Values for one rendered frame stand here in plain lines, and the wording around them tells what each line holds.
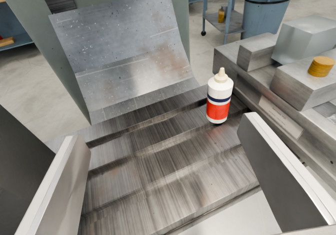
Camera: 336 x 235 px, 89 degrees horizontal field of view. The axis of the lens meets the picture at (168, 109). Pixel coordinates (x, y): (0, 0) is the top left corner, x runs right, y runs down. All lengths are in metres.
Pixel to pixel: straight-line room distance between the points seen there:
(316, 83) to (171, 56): 0.37
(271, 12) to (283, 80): 2.07
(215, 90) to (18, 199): 0.28
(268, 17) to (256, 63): 2.02
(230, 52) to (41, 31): 0.47
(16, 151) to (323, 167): 0.39
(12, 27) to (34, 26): 4.15
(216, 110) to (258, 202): 0.17
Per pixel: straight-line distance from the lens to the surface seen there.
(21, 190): 0.26
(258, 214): 0.37
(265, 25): 2.39
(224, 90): 0.28
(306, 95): 0.28
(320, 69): 0.29
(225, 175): 0.29
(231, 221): 0.35
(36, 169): 0.30
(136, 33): 0.54
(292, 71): 0.29
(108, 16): 0.54
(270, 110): 0.34
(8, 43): 4.19
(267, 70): 0.36
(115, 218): 0.28
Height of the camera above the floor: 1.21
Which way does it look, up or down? 45 degrees down
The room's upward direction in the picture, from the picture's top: 9 degrees counter-clockwise
